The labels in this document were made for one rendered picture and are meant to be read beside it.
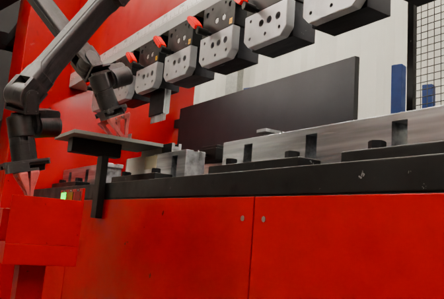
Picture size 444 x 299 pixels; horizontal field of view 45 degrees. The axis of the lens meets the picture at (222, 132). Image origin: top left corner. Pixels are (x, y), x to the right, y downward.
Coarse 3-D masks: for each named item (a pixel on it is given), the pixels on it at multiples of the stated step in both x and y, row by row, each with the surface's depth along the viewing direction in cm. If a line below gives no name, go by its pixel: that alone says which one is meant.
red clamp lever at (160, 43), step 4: (156, 36) 156; (156, 40) 155; (160, 40) 154; (156, 44) 155; (160, 44) 153; (164, 44) 153; (160, 48) 151; (164, 48) 150; (168, 48) 151; (164, 52) 150; (168, 52) 151; (172, 52) 152
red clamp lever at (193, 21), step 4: (188, 20) 140; (192, 20) 138; (196, 20) 138; (192, 24) 137; (196, 24) 136; (200, 24) 137; (196, 28) 134; (200, 28) 134; (204, 28) 135; (196, 32) 134; (200, 32) 134; (204, 32) 134; (208, 32) 135
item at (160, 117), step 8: (152, 96) 168; (160, 96) 163; (168, 96) 161; (152, 104) 167; (160, 104) 162; (168, 104) 161; (152, 112) 166; (160, 112) 161; (168, 112) 161; (152, 120) 167; (160, 120) 162
